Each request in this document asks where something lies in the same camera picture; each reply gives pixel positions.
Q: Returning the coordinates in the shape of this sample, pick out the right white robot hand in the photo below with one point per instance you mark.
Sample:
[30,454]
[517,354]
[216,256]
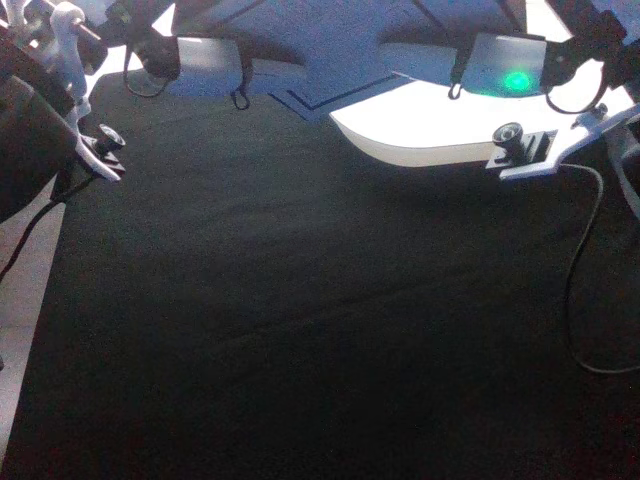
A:
[27,140]

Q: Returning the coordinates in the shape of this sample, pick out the black table cloth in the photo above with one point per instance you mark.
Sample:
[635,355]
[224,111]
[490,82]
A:
[300,300]

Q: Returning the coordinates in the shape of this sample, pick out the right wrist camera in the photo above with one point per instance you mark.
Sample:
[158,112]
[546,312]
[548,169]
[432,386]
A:
[111,136]

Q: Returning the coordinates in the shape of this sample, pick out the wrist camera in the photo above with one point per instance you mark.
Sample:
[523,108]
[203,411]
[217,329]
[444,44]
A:
[111,136]
[507,134]

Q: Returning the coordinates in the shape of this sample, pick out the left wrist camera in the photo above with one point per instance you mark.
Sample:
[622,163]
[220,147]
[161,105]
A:
[507,134]

